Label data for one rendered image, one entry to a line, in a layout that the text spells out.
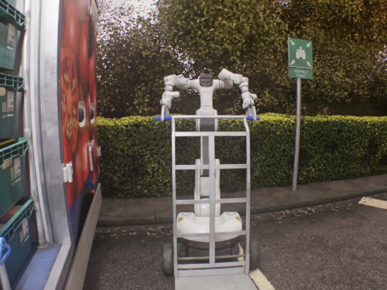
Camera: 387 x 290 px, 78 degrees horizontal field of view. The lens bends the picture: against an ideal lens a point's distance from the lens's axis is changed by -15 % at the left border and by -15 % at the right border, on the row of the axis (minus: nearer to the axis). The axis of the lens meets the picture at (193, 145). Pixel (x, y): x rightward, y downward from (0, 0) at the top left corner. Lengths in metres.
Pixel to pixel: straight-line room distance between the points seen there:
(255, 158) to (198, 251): 1.95
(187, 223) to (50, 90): 1.51
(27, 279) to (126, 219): 2.03
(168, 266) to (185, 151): 1.83
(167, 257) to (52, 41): 1.61
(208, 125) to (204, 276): 1.37
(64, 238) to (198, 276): 1.15
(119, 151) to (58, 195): 2.20
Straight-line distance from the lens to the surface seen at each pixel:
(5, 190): 1.17
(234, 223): 2.33
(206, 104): 2.82
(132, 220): 3.13
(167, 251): 2.16
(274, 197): 3.82
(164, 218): 3.14
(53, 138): 1.32
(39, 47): 1.38
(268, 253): 2.62
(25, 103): 1.34
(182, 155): 3.60
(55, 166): 1.35
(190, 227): 2.27
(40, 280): 1.24
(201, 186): 2.67
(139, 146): 3.47
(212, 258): 2.16
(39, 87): 1.36
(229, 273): 2.26
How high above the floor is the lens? 1.32
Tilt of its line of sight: 9 degrees down
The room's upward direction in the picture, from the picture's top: straight up
